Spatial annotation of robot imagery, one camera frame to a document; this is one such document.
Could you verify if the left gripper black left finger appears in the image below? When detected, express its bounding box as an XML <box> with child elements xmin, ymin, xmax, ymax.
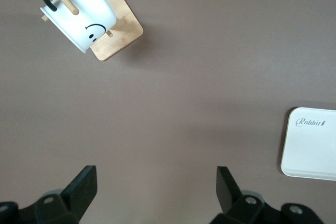
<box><xmin>0</xmin><ymin>165</ymin><xmax>98</xmax><ymax>224</ymax></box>

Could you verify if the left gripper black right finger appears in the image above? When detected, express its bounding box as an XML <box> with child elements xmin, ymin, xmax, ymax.
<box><xmin>209</xmin><ymin>166</ymin><xmax>325</xmax><ymax>224</ymax></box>

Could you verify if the white smiley mug black handle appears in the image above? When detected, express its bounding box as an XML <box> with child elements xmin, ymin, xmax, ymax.
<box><xmin>39</xmin><ymin>0</ymin><xmax>117</xmax><ymax>55</ymax></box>

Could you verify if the cream rectangular tray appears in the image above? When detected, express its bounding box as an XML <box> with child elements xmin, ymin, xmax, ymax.
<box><xmin>278</xmin><ymin>106</ymin><xmax>336</xmax><ymax>182</ymax></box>

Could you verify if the wooden mug stand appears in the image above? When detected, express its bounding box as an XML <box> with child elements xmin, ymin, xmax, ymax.
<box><xmin>22</xmin><ymin>0</ymin><xmax>144</xmax><ymax>62</ymax></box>

